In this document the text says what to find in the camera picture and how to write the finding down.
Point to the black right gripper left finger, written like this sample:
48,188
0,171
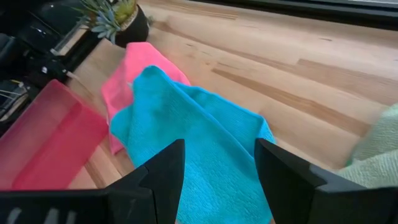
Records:
93,208

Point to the pink translucent plastic tray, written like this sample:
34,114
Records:
46,140

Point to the pink microfiber towel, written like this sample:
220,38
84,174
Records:
140,59

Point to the potted succulent plant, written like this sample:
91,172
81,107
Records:
133,29

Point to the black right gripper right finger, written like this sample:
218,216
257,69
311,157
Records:
326,205

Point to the green microfiber towel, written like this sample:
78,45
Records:
379,149

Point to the blue microfiber towel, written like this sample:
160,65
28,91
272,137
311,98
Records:
192,130

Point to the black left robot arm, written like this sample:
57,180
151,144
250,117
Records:
46,18

